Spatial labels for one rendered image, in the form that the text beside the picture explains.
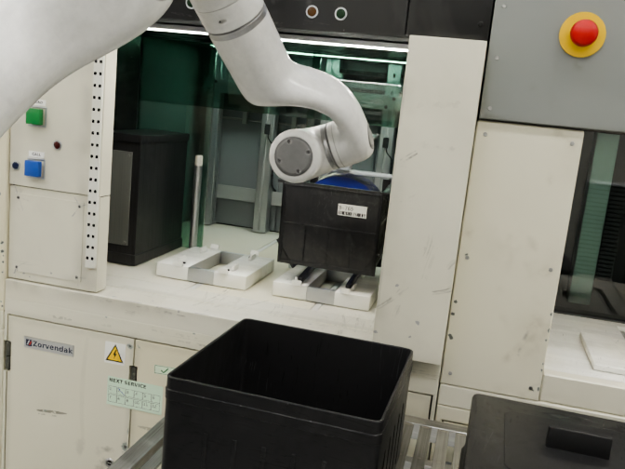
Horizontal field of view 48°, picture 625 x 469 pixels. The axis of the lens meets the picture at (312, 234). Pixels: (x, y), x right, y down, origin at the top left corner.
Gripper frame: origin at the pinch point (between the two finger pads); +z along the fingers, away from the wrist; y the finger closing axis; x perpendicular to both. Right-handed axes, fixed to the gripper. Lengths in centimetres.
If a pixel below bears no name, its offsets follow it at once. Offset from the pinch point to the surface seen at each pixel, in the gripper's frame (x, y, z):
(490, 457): -34, 34, -50
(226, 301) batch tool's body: -32.7, -17.7, -6.0
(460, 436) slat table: -44, 31, -24
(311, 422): -28, 13, -62
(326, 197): -10.4, -1.1, 3.3
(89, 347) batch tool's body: -44, -42, -16
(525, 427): -34, 39, -39
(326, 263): -24.3, 0.2, 4.2
